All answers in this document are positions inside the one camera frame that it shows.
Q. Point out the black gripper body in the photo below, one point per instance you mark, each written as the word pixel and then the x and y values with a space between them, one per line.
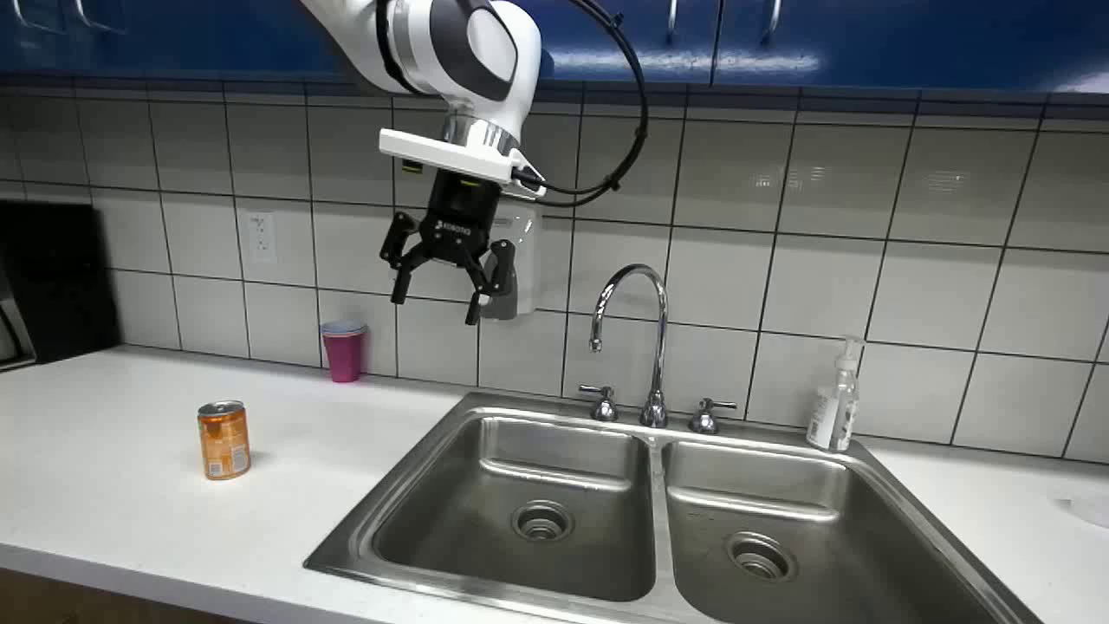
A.
pixel 463 213

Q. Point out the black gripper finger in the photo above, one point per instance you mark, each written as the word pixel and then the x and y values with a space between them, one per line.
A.
pixel 400 247
pixel 496 273

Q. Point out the orange drink can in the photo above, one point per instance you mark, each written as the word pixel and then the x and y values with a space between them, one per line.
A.
pixel 225 441

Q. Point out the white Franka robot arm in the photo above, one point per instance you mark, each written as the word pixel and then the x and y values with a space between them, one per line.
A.
pixel 463 48

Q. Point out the stainless steel double sink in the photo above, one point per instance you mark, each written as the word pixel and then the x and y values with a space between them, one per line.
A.
pixel 602 523

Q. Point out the pink plastic cup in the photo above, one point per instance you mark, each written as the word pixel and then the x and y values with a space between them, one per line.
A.
pixel 344 351

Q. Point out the chrome gooseneck faucet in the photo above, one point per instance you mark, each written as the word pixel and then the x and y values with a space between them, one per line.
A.
pixel 661 350

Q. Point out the black microwave oven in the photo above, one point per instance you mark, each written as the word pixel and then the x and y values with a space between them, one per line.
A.
pixel 55 279

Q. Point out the clear pump soap bottle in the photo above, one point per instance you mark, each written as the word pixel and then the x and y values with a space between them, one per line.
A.
pixel 832 412

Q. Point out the white wall soap dispenser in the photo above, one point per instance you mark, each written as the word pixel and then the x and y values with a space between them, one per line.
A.
pixel 524 262

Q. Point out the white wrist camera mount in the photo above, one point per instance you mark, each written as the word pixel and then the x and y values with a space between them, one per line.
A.
pixel 453 155

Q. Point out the white wall outlet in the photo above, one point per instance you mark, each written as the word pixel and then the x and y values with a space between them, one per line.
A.
pixel 257 241

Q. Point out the blue wall cabinets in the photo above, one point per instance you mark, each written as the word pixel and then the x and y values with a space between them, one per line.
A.
pixel 878 41

